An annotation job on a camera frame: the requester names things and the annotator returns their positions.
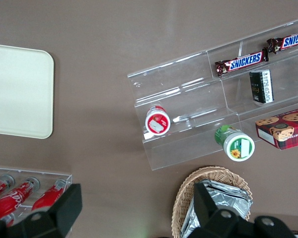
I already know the light wicker basket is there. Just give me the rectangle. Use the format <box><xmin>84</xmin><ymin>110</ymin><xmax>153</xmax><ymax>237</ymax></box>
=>
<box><xmin>171</xmin><ymin>166</ymin><xmax>254</xmax><ymax>238</ymax></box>

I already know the red tartan cookie box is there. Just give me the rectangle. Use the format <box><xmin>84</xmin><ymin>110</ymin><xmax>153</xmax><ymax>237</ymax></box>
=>
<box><xmin>255</xmin><ymin>108</ymin><xmax>298</xmax><ymax>151</ymax></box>

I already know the silver foil packet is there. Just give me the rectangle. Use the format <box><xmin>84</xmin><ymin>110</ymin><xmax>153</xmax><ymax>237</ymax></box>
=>
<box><xmin>181</xmin><ymin>204</ymin><xmax>202</xmax><ymax>238</ymax></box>
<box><xmin>201</xmin><ymin>178</ymin><xmax>254</xmax><ymax>222</ymax></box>

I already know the green lidded snack cup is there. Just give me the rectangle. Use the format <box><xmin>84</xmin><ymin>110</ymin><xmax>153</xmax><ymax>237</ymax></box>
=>
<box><xmin>214</xmin><ymin>125</ymin><xmax>256</xmax><ymax>162</ymax></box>

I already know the small black snack box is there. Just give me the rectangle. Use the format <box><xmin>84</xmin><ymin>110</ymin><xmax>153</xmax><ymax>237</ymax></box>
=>
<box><xmin>249</xmin><ymin>68</ymin><xmax>275</xmax><ymax>105</ymax></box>

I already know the cream plastic tray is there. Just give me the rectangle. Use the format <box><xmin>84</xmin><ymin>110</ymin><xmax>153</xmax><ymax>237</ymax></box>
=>
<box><xmin>0</xmin><ymin>43</ymin><xmax>55</xmax><ymax>139</ymax></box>

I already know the Snickers chocolate bar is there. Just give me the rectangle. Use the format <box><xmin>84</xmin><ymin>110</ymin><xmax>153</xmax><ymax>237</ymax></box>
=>
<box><xmin>266</xmin><ymin>30</ymin><xmax>298</xmax><ymax>55</ymax></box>
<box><xmin>215</xmin><ymin>48</ymin><xmax>270</xmax><ymax>78</ymax></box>

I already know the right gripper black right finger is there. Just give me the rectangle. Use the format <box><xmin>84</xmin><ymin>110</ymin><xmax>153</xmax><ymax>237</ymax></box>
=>
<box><xmin>186</xmin><ymin>182</ymin><xmax>297</xmax><ymax>238</ymax></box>

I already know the clear acrylic stepped display stand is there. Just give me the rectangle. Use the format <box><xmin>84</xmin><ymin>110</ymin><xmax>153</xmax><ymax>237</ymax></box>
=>
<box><xmin>127</xmin><ymin>16</ymin><xmax>298</xmax><ymax>171</ymax></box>

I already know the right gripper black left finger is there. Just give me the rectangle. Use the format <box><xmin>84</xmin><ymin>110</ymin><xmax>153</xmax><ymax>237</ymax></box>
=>
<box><xmin>0</xmin><ymin>182</ymin><xmax>83</xmax><ymax>238</ymax></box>

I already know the red lidded snack cup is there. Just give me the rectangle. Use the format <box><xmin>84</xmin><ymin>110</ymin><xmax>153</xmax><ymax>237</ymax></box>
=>
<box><xmin>145</xmin><ymin>105</ymin><xmax>171</xmax><ymax>136</ymax></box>

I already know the clear acrylic bottle rack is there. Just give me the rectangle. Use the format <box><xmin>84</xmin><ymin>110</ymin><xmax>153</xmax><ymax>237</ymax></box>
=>
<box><xmin>0</xmin><ymin>165</ymin><xmax>73</xmax><ymax>235</ymax></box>

